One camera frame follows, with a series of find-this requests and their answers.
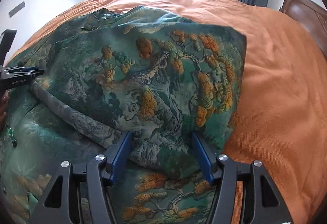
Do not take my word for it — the wooden headboard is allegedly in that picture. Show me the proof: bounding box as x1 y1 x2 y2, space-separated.
279 0 327 61

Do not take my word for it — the green pine-print garment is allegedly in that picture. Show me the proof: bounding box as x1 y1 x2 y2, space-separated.
0 5 247 224

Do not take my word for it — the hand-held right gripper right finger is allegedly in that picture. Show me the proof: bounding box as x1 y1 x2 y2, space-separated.
191 132 292 224

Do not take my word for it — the grey wall switch panel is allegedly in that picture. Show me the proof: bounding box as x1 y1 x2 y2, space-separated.
9 1 26 17

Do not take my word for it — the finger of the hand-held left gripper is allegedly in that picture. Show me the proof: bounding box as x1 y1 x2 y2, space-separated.
10 70 44 79
5 66 39 73

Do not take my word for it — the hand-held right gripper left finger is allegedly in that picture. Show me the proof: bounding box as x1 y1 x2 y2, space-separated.
31 131 133 224

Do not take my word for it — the orange bed blanket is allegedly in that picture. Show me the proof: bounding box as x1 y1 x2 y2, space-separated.
5 0 327 224

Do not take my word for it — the person's left hand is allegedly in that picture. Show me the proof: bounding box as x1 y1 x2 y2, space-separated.
0 93 9 130

